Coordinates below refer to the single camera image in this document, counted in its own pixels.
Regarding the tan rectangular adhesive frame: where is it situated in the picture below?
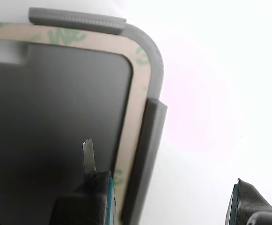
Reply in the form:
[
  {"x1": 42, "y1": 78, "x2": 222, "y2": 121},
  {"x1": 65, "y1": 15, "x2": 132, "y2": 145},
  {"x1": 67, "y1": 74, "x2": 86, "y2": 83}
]
[{"x1": 0, "y1": 21, "x2": 152, "y2": 221}]

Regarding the grey holder plate with ridges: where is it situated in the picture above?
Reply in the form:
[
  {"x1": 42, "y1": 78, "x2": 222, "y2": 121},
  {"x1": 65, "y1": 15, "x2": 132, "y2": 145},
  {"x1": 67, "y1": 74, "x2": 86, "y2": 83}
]
[{"x1": 0, "y1": 7, "x2": 168, "y2": 225}]

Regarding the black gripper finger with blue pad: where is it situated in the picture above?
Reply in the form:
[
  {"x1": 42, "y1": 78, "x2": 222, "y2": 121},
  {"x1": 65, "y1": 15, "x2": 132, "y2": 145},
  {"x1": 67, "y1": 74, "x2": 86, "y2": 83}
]
[{"x1": 224, "y1": 178, "x2": 272, "y2": 225}]

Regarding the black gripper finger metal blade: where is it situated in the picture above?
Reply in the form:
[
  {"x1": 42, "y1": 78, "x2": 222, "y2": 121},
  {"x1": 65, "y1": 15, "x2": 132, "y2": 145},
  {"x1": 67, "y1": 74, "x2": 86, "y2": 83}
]
[{"x1": 52, "y1": 138, "x2": 117, "y2": 225}]

